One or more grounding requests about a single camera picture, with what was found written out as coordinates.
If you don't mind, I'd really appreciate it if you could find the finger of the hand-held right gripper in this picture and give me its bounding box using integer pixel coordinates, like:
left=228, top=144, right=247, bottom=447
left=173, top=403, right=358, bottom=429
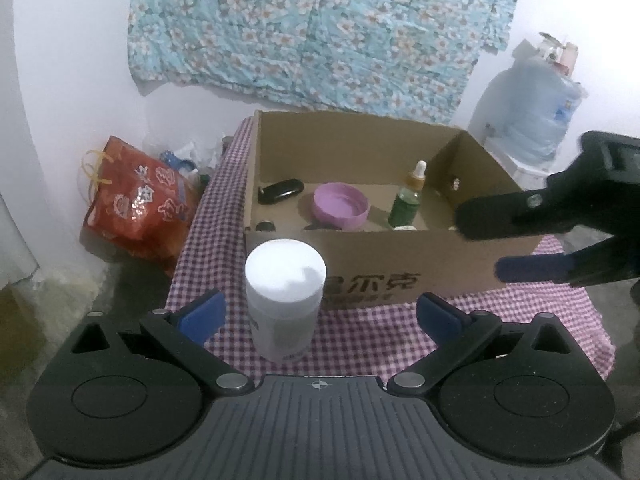
left=495, top=237, right=640, bottom=288
left=457, top=187, right=571, bottom=241

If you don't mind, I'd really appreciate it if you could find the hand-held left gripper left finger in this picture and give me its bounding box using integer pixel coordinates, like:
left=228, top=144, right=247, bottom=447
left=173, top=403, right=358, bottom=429
left=70, top=289, right=253, bottom=395

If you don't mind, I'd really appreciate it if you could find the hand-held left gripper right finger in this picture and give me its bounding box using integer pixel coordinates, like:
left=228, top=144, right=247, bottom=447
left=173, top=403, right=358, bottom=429
left=387, top=292, right=571, bottom=396

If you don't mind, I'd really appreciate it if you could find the brown cardboard box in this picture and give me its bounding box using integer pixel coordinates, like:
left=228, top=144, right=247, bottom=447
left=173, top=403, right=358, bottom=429
left=244, top=110, right=546, bottom=312

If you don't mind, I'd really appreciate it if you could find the white pill bottle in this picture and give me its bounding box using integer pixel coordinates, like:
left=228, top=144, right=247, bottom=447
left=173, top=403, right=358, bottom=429
left=244, top=239, right=327, bottom=364

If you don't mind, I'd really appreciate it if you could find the green dropper bottle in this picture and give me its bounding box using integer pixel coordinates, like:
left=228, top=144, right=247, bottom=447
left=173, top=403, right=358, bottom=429
left=387, top=160, right=429, bottom=229

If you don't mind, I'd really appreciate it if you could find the black oval key fob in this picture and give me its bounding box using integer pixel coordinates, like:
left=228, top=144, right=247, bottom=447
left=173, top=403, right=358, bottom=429
left=257, top=179, right=305, bottom=206

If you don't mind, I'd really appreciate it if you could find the purple plastic lid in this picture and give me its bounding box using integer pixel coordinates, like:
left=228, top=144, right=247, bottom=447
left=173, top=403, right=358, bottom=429
left=312, top=182, right=370, bottom=231

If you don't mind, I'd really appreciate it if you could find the white water dispenser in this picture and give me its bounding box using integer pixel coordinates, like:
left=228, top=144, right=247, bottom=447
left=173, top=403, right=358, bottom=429
left=481, top=125, right=532, bottom=192

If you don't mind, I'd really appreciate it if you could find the purple checkered cloth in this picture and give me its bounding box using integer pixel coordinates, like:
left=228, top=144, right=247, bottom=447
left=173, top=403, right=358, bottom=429
left=165, top=115, right=617, bottom=386

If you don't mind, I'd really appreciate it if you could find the blue water jug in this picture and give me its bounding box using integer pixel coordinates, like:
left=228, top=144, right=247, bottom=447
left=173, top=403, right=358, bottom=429
left=467, top=40, right=587, bottom=166

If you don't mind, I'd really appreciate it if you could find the red printed bag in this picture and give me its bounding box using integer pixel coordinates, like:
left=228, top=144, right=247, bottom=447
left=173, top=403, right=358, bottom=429
left=81, top=135, right=202, bottom=279

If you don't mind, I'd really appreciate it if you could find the small pink white carton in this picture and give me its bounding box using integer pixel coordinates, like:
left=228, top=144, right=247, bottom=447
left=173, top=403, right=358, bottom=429
left=537, top=32, right=579, bottom=77

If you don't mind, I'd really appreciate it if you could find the clear plastic bag clutter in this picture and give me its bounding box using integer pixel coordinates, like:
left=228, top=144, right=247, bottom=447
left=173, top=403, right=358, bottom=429
left=144, top=131, right=232, bottom=197

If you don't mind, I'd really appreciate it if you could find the blue floral cloth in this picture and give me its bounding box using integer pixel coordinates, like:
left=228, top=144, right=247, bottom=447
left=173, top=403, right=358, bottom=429
left=127, top=0, right=523, bottom=126

